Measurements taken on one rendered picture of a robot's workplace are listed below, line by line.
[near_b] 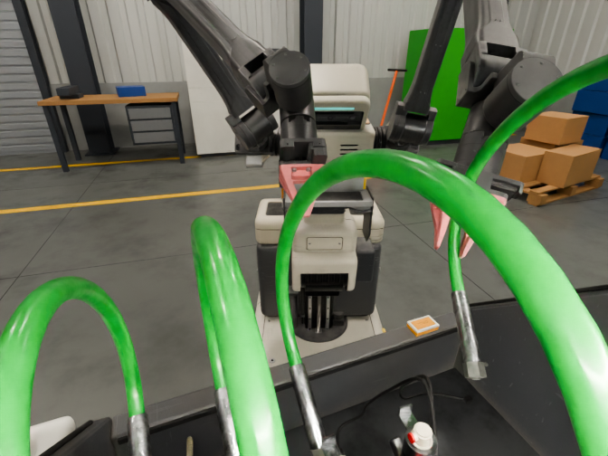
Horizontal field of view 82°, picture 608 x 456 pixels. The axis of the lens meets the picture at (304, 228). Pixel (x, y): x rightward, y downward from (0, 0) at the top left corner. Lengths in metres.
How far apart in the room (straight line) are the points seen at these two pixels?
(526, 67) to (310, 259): 0.86
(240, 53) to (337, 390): 0.59
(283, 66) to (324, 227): 0.73
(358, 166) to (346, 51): 6.78
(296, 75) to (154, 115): 4.74
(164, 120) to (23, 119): 2.43
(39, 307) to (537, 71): 0.47
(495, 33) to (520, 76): 0.16
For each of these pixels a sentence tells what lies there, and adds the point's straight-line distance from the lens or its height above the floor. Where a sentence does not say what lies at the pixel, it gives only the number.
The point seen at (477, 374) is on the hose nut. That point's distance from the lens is 0.44.
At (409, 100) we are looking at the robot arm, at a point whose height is 1.31.
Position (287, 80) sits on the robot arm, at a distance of 0.50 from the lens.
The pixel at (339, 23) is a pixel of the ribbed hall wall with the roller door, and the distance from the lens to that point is 6.87.
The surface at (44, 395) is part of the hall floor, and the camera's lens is 2.14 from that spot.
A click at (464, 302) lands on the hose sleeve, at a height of 1.15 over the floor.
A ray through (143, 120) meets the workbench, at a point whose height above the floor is 0.61.
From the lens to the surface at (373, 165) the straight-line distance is 0.16.
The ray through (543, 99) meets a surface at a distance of 0.33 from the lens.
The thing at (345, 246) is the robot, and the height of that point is 0.83.
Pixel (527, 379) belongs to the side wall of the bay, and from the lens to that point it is 0.72.
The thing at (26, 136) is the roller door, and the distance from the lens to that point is 6.96.
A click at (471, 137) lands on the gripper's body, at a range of 0.50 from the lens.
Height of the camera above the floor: 1.41
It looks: 27 degrees down
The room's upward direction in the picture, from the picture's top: straight up
